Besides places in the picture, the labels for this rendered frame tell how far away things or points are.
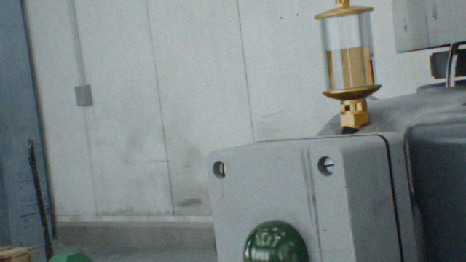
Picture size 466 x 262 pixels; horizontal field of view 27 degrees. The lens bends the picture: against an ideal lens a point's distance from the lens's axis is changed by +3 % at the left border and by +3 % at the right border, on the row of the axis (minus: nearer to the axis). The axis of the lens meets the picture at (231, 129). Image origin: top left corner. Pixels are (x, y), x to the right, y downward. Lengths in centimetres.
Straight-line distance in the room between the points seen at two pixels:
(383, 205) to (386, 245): 2
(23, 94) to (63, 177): 85
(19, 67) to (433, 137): 867
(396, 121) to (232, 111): 697
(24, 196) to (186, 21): 243
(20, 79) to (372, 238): 868
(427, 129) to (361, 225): 6
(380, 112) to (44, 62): 865
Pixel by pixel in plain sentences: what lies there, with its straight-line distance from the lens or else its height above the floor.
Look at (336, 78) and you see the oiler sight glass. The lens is 46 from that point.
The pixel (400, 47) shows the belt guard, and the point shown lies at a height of 137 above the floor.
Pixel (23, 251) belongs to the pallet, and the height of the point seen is 42.
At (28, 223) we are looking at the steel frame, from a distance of 903.
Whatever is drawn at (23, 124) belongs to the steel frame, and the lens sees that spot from 902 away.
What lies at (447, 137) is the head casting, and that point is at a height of 133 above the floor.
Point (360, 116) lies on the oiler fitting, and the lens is 46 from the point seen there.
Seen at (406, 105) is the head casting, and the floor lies 134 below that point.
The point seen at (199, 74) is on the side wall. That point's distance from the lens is 762.
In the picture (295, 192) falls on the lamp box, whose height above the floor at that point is 131.
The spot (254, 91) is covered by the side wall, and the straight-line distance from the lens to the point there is 725.
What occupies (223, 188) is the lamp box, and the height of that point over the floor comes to 131.
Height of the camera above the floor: 136
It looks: 3 degrees down
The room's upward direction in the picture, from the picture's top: 7 degrees counter-clockwise
